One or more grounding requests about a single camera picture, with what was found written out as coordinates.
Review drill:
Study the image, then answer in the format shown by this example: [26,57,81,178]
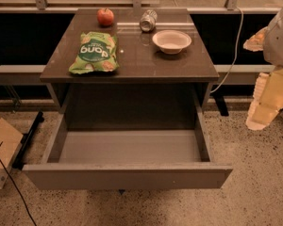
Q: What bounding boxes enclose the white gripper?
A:
[243,8,283,131]

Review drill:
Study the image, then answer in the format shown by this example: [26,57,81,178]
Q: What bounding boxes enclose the green rice chip bag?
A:
[69,32,119,74]

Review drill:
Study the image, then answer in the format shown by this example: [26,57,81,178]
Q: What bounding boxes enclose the open grey top drawer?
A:
[24,84,232,190]

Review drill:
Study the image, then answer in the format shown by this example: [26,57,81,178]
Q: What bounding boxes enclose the black stand foot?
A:
[210,86,229,117]

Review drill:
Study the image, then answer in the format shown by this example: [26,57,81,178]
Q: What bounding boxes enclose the white paper bowl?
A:
[152,30,191,55]

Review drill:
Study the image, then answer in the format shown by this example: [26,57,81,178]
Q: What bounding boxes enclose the dark brown cabinet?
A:
[41,9,218,130]

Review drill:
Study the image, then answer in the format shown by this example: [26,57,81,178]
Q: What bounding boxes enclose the silver crushed can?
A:
[140,9,158,32]

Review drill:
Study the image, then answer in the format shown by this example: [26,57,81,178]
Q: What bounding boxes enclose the red apple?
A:
[97,8,114,26]

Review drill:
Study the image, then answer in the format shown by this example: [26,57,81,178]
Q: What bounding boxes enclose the black metal floor bar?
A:
[12,111,44,170]

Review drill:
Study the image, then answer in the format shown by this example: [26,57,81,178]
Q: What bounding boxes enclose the cardboard box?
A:
[0,116,23,189]

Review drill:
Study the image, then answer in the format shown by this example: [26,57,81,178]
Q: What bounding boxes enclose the white hanging cable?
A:
[209,7,245,95]

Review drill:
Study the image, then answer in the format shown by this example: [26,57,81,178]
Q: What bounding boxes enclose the black floor cable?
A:
[0,140,38,226]

